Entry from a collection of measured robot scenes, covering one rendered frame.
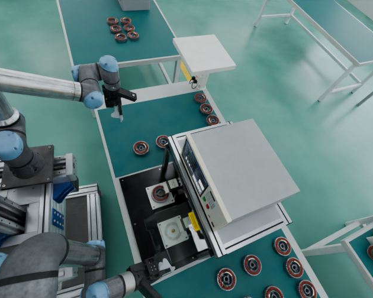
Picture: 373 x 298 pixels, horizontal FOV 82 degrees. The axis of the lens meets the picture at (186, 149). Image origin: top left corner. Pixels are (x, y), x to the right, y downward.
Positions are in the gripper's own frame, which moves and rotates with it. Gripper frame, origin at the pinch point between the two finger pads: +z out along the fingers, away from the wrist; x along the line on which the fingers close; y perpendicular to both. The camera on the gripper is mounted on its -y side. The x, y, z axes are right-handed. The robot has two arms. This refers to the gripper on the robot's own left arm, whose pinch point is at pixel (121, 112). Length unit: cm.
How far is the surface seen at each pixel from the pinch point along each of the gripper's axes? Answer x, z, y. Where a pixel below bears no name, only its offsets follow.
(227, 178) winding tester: 56, -16, -41
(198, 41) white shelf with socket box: -56, -5, -62
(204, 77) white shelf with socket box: -53, 27, -74
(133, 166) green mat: 16.1, 40.2, -2.8
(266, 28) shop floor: -273, 115, -292
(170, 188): 43, 23, -22
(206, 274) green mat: 92, 40, -35
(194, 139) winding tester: 34.0, -16.5, -31.7
